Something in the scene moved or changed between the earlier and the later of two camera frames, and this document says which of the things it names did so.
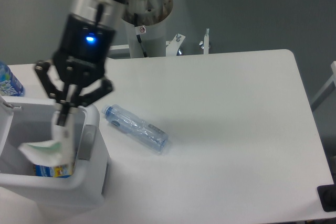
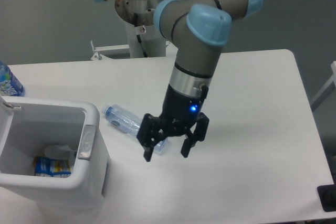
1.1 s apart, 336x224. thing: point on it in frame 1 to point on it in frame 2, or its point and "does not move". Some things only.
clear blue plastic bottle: (147, 132) does not move
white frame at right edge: (327, 90) does not move
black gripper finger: (61, 96) to (151, 131)
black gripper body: (80, 59) to (181, 109)
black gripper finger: (72, 99) to (198, 135)
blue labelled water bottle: (9, 84) does not move
